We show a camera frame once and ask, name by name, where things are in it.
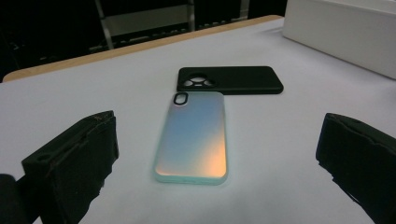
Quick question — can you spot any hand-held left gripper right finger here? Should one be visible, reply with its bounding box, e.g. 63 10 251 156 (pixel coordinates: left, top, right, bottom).
315 112 396 224

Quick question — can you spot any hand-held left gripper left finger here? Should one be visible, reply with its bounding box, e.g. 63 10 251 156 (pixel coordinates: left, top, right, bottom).
21 110 120 224

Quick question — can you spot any iridescent phone case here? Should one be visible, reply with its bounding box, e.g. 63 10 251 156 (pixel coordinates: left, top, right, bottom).
152 91 229 187

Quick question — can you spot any grey metal stand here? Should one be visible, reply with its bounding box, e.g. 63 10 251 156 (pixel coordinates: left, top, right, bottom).
94 0 250 50

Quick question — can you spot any white plastic container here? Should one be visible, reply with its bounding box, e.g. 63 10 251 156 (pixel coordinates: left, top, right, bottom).
282 0 396 80

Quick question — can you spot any black phone case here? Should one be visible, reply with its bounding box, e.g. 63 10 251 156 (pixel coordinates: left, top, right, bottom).
176 65 285 96

